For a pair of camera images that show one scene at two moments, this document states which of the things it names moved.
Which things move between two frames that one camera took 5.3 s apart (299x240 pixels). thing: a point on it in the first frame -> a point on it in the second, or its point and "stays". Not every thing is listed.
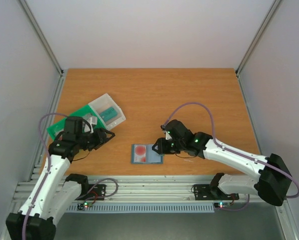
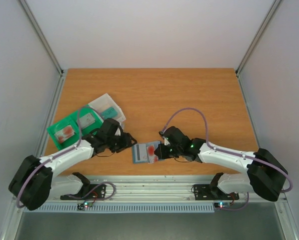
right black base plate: x=208 y=192 stays
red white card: x=139 y=153 -> x=152 y=157
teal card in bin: x=109 y=114 stays
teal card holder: x=144 y=154 stays
